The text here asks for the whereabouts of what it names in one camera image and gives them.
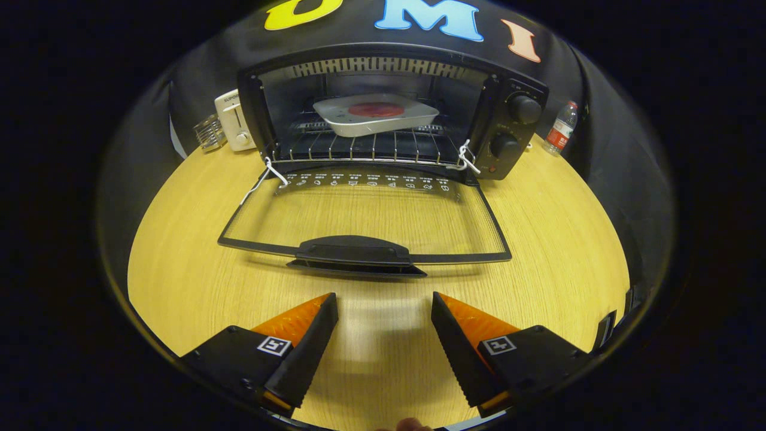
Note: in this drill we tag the red label water bottle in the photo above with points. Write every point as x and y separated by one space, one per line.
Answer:
559 131

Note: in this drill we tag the black toaster oven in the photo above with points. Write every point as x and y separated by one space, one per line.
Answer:
524 109

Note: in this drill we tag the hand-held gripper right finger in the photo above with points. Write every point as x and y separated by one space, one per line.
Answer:
461 350

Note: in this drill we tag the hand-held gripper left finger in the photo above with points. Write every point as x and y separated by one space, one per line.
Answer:
308 347

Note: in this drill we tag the white square plate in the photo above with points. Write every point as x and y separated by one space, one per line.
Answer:
365 124

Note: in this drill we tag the white pop-up toaster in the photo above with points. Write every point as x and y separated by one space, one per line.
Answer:
234 123

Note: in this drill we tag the pink round ham slice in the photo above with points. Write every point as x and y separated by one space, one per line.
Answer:
376 109

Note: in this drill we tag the black chair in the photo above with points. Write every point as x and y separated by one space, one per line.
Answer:
605 329

